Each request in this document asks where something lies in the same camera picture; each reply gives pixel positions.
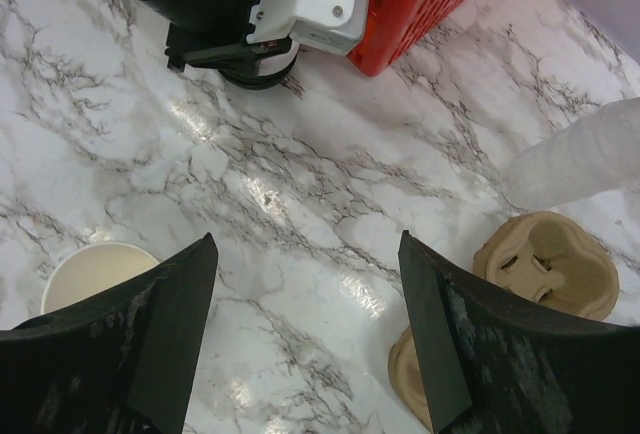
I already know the stack of cup lids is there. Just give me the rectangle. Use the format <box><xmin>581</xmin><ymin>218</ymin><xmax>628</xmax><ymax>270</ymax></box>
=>
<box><xmin>218</xmin><ymin>41</ymin><xmax>300</xmax><ymax>91</ymax></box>

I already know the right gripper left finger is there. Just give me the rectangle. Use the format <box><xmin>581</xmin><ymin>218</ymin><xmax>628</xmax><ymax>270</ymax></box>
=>
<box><xmin>1</xmin><ymin>234</ymin><xmax>218</xmax><ymax>433</ymax></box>

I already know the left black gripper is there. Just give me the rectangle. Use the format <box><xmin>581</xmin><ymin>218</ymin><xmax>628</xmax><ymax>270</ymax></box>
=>
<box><xmin>138</xmin><ymin>0</ymin><xmax>292</xmax><ymax>72</ymax></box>

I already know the clear plastic water bottle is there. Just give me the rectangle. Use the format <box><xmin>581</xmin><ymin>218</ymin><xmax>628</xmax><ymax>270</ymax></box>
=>
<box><xmin>500</xmin><ymin>98</ymin><xmax>639</xmax><ymax>210</ymax></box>

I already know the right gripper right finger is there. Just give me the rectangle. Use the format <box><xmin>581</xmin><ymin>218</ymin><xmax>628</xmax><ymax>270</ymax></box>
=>
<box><xmin>398</xmin><ymin>233</ymin><xmax>639</xmax><ymax>433</ymax></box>

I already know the brown pulp cup carrier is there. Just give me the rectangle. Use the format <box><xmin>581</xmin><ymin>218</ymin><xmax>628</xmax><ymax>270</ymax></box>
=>
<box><xmin>387</xmin><ymin>210</ymin><xmax>621</xmax><ymax>430</ymax></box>

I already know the single white paper cup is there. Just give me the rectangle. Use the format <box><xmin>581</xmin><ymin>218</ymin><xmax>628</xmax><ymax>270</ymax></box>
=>
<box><xmin>40</xmin><ymin>241</ymin><xmax>159</xmax><ymax>314</ymax></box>

